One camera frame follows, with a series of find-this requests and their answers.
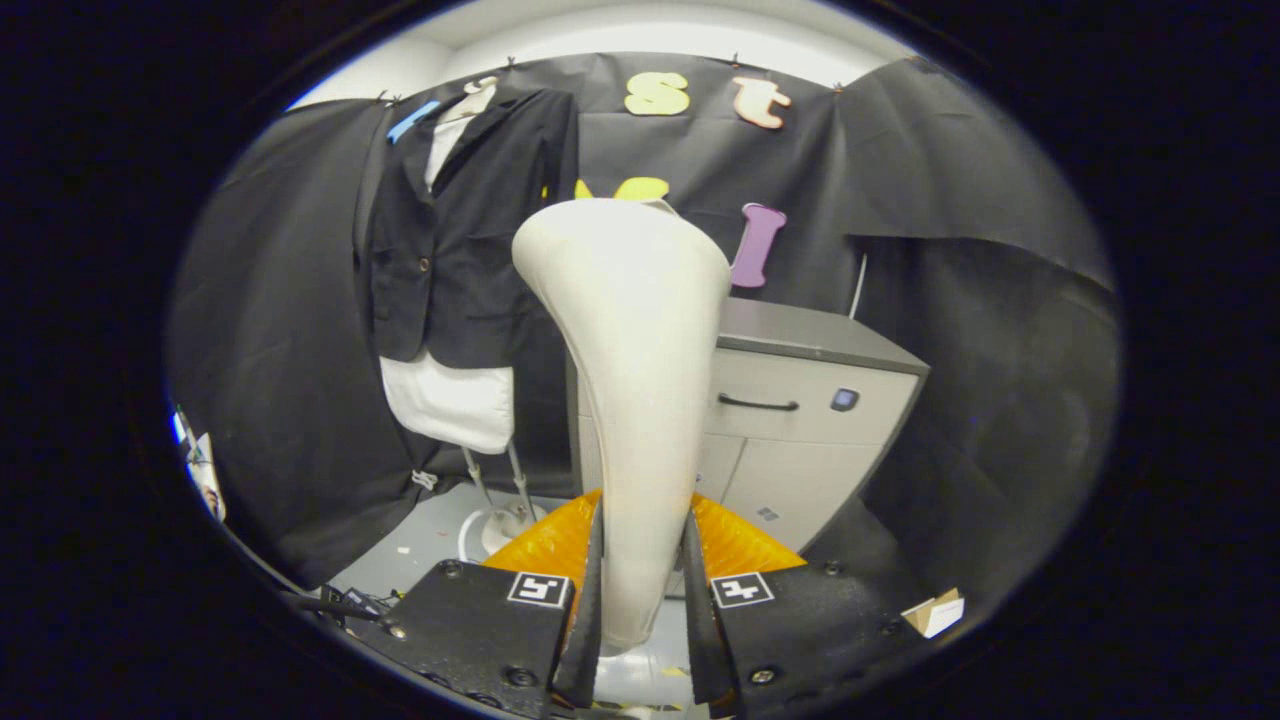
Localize white steamer base unit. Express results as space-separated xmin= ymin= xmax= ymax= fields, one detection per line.
xmin=458 ymin=503 xmax=549 ymax=557

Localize beige plastic hanger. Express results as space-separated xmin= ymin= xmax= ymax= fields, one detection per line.
xmin=440 ymin=76 xmax=501 ymax=126

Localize black suit jacket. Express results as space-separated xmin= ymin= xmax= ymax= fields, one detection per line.
xmin=355 ymin=88 xmax=581 ymax=369

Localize grey cabinet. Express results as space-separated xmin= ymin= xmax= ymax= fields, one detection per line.
xmin=565 ymin=297 xmax=931 ymax=561

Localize small cardboard box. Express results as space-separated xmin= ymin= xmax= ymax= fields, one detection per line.
xmin=900 ymin=588 xmax=966 ymax=639

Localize black backdrop cloth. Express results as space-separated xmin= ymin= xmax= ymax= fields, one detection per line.
xmin=165 ymin=52 xmax=1121 ymax=601

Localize black floor cable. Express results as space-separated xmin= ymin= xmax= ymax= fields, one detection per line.
xmin=285 ymin=585 xmax=401 ymax=623

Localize metal steamer stand poles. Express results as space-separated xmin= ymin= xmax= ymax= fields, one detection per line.
xmin=460 ymin=440 xmax=541 ymax=521

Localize white garment steamer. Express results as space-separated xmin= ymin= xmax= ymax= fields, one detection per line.
xmin=512 ymin=198 xmax=733 ymax=711

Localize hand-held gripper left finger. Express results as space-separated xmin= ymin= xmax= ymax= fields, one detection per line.
xmin=375 ymin=488 xmax=604 ymax=719

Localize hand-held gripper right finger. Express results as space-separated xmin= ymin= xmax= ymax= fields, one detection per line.
xmin=682 ymin=492 xmax=926 ymax=719

